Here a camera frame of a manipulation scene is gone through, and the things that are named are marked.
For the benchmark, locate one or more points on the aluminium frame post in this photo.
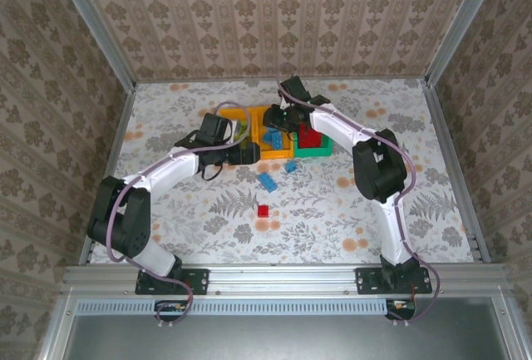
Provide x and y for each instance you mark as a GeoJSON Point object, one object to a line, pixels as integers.
{"type": "Point", "coordinates": [460, 23]}
{"type": "Point", "coordinates": [97, 27]}

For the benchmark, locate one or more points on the aluminium right side rail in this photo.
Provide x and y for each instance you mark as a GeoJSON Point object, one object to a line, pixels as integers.
{"type": "Point", "coordinates": [456, 169]}

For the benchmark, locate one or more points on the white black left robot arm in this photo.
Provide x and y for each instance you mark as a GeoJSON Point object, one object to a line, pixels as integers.
{"type": "Point", "coordinates": [166, 173]}

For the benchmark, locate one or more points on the orange plastic bin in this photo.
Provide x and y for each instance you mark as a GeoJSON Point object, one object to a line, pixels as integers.
{"type": "Point", "coordinates": [255, 116]}
{"type": "Point", "coordinates": [274, 153]}

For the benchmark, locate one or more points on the aluminium left side rail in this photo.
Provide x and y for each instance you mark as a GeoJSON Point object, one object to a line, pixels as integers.
{"type": "Point", "coordinates": [109, 169]}

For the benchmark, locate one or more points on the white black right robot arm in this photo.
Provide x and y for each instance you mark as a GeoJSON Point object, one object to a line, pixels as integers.
{"type": "Point", "coordinates": [332, 125]}

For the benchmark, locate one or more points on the small red lego brick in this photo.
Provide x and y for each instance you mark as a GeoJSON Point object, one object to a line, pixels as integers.
{"type": "Point", "coordinates": [262, 210]}

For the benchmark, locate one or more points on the aluminium left frame post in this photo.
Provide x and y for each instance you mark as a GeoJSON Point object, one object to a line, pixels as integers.
{"type": "Point", "coordinates": [97, 27]}

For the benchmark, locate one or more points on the grey metal shelf panel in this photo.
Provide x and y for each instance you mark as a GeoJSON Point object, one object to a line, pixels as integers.
{"type": "Point", "coordinates": [270, 339]}

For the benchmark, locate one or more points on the small blue lego brick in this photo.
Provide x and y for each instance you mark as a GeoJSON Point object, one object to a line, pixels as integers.
{"type": "Point", "coordinates": [291, 166]}

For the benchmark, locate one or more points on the green lego brick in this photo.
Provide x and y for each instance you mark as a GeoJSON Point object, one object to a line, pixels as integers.
{"type": "Point", "coordinates": [239, 136]}

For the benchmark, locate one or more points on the aluminium right frame post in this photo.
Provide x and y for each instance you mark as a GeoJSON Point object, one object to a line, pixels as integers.
{"type": "Point", "coordinates": [460, 23]}

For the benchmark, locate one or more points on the aluminium frame rail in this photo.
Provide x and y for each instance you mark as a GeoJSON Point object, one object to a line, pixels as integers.
{"type": "Point", "coordinates": [282, 279]}
{"type": "Point", "coordinates": [208, 80]}

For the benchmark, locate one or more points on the floral patterned table cover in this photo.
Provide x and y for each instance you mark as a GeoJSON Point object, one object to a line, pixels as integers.
{"type": "Point", "coordinates": [332, 218]}

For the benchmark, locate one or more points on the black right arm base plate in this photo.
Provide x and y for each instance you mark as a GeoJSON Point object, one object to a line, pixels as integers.
{"type": "Point", "coordinates": [367, 283]}

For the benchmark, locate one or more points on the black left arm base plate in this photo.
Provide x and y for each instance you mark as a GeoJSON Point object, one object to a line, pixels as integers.
{"type": "Point", "coordinates": [195, 283]}

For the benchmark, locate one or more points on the aluminium front frame rail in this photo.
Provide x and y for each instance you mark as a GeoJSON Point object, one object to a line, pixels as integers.
{"type": "Point", "coordinates": [282, 279]}

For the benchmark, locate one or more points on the aluminium back frame rail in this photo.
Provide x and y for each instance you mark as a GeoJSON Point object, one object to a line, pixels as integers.
{"type": "Point", "coordinates": [208, 80]}

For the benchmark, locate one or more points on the green plastic bin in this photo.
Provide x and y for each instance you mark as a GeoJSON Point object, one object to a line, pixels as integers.
{"type": "Point", "coordinates": [311, 152]}

